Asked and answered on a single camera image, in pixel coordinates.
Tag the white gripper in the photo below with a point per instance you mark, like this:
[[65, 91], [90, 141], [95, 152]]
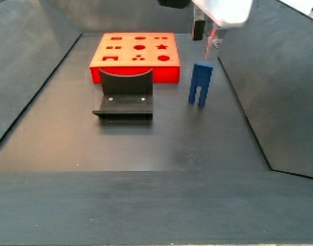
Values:
[[228, 13]]

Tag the blue square-circle peg object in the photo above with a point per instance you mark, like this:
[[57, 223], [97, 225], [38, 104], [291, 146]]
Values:
[[201, 78]]

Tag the red shape-sorting board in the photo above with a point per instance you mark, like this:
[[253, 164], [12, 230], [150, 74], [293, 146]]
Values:
[[131, 53]]

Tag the black curved holder stand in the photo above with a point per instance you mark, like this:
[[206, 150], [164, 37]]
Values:
[[127, 95]]

